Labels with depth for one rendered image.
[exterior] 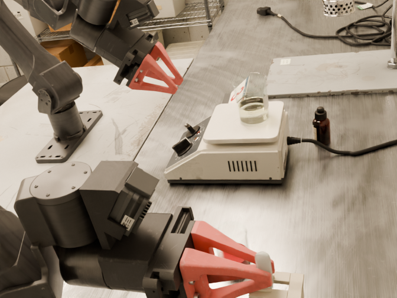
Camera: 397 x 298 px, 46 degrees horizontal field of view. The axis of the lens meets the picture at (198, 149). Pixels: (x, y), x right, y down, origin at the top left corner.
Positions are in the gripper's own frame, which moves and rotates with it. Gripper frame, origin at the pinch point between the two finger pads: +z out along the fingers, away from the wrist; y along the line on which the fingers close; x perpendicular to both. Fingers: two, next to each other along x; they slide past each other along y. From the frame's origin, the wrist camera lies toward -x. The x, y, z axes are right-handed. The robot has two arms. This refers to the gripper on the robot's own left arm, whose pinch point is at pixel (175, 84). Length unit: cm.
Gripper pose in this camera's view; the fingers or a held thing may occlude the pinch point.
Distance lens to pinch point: 83.5
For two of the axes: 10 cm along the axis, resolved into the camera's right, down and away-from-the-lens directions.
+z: 8.4, 5.3, 1.0
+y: 2.5, -5.5, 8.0
